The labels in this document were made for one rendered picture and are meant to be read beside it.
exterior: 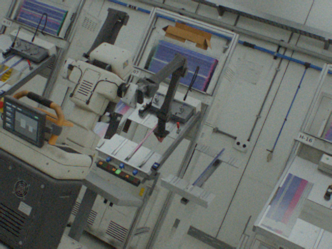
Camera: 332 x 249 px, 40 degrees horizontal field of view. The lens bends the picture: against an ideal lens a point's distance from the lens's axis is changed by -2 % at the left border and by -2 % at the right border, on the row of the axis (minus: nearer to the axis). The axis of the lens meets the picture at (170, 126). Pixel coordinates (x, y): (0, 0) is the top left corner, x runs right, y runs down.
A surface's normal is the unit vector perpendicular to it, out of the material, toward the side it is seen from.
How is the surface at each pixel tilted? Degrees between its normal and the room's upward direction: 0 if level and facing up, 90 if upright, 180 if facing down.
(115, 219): 90
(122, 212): 90
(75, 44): 90
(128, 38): 90
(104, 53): 47
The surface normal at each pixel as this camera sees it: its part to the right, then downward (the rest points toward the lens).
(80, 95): -0.32, -0.24
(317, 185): 0.03, -0.73
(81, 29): 0.86, 0.36
